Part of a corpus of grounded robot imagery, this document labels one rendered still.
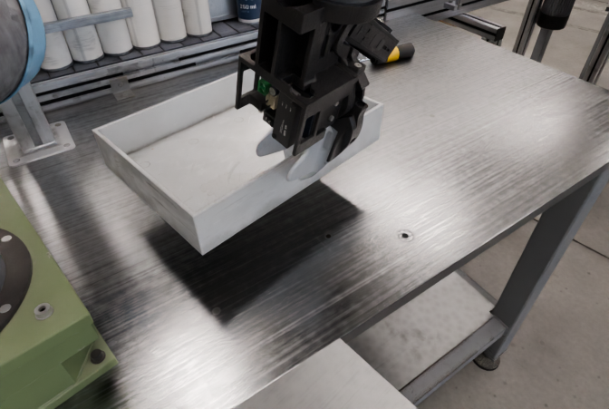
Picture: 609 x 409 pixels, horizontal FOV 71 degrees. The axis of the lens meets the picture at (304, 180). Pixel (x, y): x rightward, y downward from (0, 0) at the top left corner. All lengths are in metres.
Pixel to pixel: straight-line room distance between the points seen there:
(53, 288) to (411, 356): 0.88
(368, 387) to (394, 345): 0.73
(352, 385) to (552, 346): 1.19
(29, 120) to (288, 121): 0.48
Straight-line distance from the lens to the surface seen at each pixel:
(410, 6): 1.17
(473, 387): 1.40
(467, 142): 0.69
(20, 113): 0.72
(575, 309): 1.68
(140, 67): 0.85
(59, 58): 0.84
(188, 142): 0.56
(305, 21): 0.28
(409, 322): 1.18
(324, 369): 0.42
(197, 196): 0.47
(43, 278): 0.43
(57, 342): 0.39
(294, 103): 0.31
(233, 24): 0.95
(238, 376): 0.42
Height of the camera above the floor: 1.20
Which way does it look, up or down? 40 degrees down
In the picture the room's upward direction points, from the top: straight up
